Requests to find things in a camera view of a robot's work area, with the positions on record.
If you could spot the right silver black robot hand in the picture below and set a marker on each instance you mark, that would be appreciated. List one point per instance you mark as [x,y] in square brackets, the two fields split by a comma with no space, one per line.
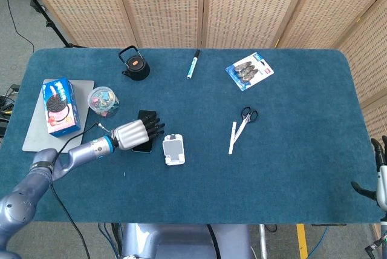
[383,180]

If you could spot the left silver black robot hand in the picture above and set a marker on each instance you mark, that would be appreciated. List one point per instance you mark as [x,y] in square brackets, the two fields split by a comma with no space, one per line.
[133,135]

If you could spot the black smartphone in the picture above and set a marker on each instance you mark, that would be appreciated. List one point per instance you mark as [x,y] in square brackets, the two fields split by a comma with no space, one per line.
[143,147]

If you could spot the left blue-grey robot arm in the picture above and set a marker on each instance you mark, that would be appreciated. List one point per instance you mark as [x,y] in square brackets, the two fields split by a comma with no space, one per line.
[87,151]

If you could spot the white phone stand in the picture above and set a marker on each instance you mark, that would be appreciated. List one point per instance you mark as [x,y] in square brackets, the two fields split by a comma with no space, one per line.
[173,150]

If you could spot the black tripod stand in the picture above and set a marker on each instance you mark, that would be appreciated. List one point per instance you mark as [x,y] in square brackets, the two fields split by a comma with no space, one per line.
[48,24]

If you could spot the clear jar of coloured clips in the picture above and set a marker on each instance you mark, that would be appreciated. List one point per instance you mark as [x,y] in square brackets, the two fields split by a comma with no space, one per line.
[102,101]

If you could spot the black cast iron teapot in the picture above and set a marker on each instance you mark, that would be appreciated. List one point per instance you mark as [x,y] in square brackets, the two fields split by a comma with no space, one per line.
[137,70]

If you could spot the blue cookie box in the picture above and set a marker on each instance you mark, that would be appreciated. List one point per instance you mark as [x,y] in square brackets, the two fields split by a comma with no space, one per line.
[59,107]

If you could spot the green white marker pen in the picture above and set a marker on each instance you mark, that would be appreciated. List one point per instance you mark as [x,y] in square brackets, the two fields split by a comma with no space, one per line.
[192,65]

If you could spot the white plastic scissor sheath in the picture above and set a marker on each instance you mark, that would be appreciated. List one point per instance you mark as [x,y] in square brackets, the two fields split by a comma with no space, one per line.
[232,141]

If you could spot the grey closed laptop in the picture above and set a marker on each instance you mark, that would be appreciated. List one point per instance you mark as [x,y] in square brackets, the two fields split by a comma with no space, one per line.
[33,138]

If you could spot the blue table cloth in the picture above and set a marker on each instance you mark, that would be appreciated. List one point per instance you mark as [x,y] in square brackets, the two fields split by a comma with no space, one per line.
[272,174]

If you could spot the blue-grey robot torso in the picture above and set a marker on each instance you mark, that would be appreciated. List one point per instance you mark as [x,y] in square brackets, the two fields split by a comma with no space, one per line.
[181,244]

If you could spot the binder clip blister pack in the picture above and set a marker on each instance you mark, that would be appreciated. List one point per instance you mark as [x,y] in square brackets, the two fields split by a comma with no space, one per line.
[248,71]

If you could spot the woven bamboo folding screen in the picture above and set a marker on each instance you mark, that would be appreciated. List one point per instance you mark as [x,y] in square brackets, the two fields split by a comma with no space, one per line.
[166,5]

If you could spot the metal table leg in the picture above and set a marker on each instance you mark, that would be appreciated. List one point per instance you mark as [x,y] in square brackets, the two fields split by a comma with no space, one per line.
[263,241]

